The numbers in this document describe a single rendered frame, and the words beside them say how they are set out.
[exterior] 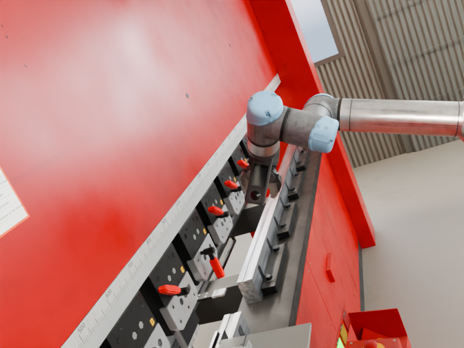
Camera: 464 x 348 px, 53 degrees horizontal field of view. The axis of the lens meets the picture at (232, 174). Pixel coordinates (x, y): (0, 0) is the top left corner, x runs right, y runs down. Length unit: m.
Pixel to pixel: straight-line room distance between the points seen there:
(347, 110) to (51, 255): 0.68
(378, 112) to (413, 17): 3.64
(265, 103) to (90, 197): 0.40
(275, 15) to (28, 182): 2.43
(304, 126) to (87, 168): 0.45
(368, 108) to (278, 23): 2.07
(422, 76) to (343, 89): 0.73
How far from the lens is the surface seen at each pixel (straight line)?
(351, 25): 4.72
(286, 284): 1.72
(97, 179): 1.01
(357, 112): 1.07
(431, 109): 1.08
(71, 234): 0.91
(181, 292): 1.11
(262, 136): 1.00
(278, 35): 3.09
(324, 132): 0.96
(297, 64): 3.10
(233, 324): 1.47
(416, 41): 4.71
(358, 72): 4.78
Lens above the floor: 1.74
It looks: 15 degrees down
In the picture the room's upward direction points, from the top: 24 degrees counter-clockwise
